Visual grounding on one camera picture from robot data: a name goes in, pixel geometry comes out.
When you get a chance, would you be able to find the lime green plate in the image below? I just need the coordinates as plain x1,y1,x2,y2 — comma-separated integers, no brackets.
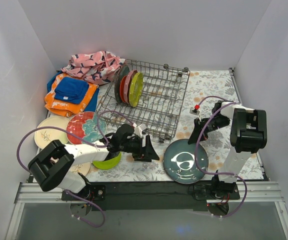
92,152,122,170

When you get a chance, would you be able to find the dark blue plate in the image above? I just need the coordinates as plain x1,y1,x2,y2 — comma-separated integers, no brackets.
163,139,205,185
114,65,130,104

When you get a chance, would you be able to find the red teal flower plate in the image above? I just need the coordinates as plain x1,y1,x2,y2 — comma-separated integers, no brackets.
66,111,107,143

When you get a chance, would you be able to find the pink polka dot plate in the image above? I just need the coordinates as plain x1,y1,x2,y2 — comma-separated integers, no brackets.
123,69,138,104

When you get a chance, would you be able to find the olive polka dot plate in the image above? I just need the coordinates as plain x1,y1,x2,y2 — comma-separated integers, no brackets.
128,72,143,107

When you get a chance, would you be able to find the orange plate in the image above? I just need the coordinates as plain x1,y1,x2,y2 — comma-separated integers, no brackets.
119,75,127,103

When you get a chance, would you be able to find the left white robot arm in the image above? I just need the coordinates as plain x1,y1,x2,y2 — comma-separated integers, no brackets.
28,124,160,200

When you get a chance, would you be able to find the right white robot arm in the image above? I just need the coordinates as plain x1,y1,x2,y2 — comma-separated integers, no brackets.
188,98,268,200

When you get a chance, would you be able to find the floral tablecloth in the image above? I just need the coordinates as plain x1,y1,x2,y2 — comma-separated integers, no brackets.
32,69,267,186

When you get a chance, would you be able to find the cream leaf plate near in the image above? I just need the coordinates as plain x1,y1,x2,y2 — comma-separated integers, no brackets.
69,162,91,176

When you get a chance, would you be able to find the cream leaf plate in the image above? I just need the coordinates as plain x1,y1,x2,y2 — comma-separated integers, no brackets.
69,162,91,176
34,115,70,149

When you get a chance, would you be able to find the orange blue cloth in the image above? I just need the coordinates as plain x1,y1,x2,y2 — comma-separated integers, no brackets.
44,71,100,117

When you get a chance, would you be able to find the cream leaf plate far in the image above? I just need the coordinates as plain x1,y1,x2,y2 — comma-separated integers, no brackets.
34,115,70,149

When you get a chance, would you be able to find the pink patterned cloth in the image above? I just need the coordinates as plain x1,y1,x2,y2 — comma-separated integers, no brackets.
61,51,125,86

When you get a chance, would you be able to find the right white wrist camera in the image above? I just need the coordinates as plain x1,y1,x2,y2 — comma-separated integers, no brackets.
189,104,200,115

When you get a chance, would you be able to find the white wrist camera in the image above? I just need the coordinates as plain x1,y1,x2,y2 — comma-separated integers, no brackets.
132,123,147,138
189,104,200,115

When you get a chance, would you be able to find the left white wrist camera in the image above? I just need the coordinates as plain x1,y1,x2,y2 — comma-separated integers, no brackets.
132,123,147,138

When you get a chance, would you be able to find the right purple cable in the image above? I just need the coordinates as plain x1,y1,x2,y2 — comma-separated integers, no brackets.
193,96,249,218

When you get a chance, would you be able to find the grey wire dish rack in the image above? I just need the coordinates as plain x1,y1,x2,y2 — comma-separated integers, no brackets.
96,59,190,143

